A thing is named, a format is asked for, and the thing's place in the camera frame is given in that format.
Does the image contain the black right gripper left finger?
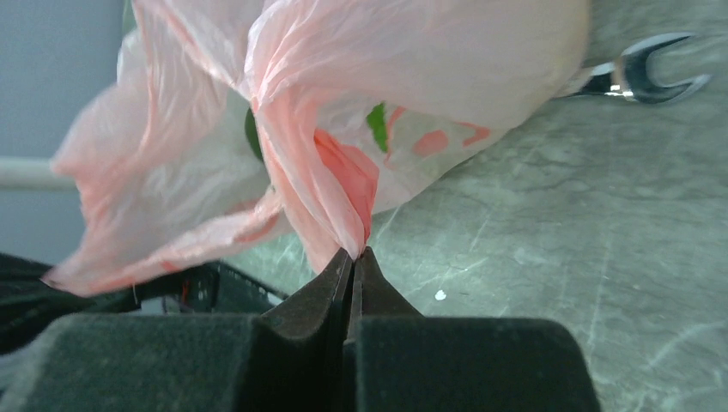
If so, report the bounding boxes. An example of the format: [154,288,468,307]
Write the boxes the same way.
[1,251,353,411]

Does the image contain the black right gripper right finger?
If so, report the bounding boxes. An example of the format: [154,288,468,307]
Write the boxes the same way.
[343,249,601,411]

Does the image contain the green fake grapes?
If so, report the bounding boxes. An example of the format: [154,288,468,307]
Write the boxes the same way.
[244,108,264,162]

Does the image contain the pink plastic bag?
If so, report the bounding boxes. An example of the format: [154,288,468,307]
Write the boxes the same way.
[43,0,591,296]

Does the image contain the white pvc pipe frame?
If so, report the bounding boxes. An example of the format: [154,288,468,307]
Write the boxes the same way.
[1,156,76,191]

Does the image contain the red handled adjustable wrench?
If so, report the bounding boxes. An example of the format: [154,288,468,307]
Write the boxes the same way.
[555,32,712,105]

